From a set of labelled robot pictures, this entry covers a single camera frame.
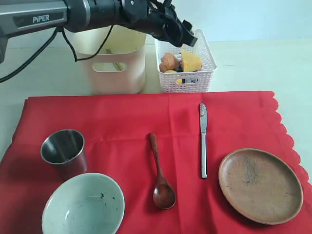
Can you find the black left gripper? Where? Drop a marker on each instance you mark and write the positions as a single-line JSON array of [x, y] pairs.
[[156, 19]]

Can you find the blue white milk carton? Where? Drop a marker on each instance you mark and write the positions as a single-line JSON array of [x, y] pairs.
[[179, 69]]

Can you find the yellow cheese wedge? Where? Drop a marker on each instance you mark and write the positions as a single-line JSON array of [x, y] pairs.
[[190, 62]]

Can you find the bread piece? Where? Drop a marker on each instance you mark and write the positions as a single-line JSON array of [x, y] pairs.
[[169, 62]]

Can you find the yellow lemon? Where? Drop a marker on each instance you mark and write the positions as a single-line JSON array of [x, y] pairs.
[[170, 71]]

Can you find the steel cup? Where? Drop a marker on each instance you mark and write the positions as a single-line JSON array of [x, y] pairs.
[[64, 150]]

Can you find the white ceramic bowl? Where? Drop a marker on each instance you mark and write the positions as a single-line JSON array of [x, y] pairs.
[[90, 203]]

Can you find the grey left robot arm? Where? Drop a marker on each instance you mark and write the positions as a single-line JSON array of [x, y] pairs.
[[19, 17]]

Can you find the white perforated plastic basket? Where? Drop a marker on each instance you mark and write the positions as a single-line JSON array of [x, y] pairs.
[[204, 75]]

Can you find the silver table knife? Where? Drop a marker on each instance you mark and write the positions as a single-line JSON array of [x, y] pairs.
[[203, 128]]

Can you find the red tablecloth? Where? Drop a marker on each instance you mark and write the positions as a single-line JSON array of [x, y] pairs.
[[116, 130]]

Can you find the dark wooden spoon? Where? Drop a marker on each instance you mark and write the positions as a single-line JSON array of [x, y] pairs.
[[164, 196]]

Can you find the brown wooden plate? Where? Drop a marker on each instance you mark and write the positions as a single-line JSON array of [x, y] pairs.
[[260, 186]]

